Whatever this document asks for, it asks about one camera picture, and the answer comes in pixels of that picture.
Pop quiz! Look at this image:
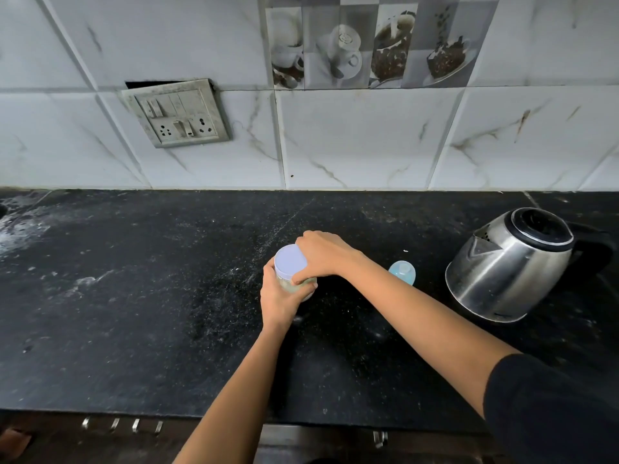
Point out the steel electric kettle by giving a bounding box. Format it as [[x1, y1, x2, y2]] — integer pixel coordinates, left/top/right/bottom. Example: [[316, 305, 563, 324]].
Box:
[[444, 207, 616, 324]]

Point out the lilac round jar lid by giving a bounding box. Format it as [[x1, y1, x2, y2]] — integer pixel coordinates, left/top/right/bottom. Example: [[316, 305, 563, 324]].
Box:
[[273, 244, 310, 285]]

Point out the dark wooden base cabinet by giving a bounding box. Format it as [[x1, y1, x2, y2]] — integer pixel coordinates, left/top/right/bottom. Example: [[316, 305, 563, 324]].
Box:
[[0, 409, 513, 464]]

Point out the person's right hand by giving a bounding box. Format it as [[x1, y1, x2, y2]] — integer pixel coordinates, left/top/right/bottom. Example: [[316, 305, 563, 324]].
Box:
[[289, 230, 366, 285]]

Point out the person's right forearm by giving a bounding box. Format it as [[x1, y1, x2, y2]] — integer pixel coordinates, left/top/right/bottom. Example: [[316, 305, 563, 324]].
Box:
[[344, 252, 521, 419]]

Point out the black shirt sleeve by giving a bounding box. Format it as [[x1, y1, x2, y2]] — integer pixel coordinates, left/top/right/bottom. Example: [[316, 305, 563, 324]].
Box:
[[482, 353, 619, 464]]

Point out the person's left hand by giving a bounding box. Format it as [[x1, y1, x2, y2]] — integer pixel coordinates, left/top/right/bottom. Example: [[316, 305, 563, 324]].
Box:
[[259, 258, 319, 334]]

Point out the person's left forearm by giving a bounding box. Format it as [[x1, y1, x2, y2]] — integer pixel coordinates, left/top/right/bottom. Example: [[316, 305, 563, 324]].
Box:
[[173, 319, 293, 464]]

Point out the clear milk powder jar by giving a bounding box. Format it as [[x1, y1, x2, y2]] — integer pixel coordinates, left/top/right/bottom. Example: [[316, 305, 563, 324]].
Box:
[[275, 275, 318, 303]]

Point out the clear bottle cap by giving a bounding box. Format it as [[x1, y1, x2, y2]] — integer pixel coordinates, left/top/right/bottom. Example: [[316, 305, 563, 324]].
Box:
[[388, 260, 417, 287]]

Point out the grey wall switch socket panel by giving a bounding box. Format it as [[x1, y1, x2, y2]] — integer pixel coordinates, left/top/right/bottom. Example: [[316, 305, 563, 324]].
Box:
[[121, 78, 231, 150]]

